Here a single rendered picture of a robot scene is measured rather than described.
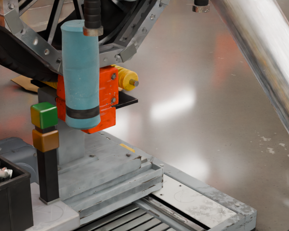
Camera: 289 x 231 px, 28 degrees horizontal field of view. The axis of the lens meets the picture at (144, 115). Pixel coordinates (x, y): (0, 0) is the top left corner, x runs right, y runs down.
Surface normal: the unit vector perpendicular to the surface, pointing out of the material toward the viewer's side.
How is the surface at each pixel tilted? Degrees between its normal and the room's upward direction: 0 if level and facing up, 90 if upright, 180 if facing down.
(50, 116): 90
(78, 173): 0
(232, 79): 0
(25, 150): 22
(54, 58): 90
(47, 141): 90
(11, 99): 0
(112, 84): 90
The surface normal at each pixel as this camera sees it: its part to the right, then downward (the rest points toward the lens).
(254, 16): -0.17, 0.07
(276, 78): -0.46, 0.24
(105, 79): 0.66, 0.30
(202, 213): 0.01, -0.92
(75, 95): -0.28, 0.40
